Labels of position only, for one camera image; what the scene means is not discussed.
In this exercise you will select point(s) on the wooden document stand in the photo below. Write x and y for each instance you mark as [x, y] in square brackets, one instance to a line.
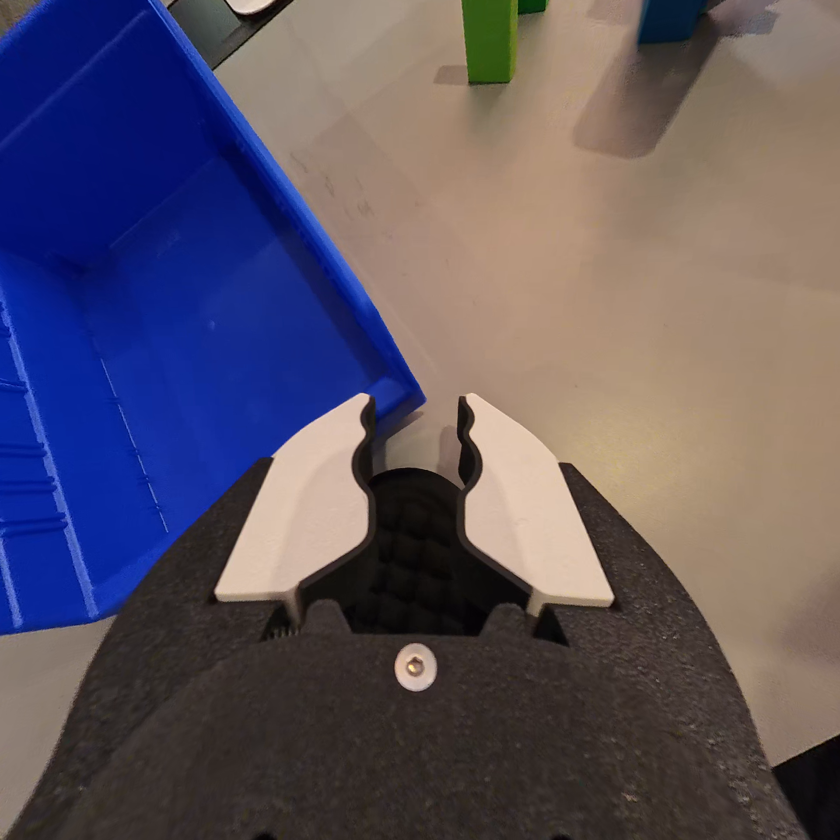
[256, 5]

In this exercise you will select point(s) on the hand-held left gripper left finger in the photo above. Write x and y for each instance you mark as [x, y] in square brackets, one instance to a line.
[295, 525]

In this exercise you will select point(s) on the blue arch block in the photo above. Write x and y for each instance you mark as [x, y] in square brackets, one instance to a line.
[670, 20]

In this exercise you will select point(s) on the lime green plank block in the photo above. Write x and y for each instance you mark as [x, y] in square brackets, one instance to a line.
[490, 40]

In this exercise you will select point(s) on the blue plastic bin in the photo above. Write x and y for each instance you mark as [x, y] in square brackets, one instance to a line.
[158, 328]

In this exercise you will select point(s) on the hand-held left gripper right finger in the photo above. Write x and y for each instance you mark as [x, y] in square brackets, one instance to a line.
[538, 525]

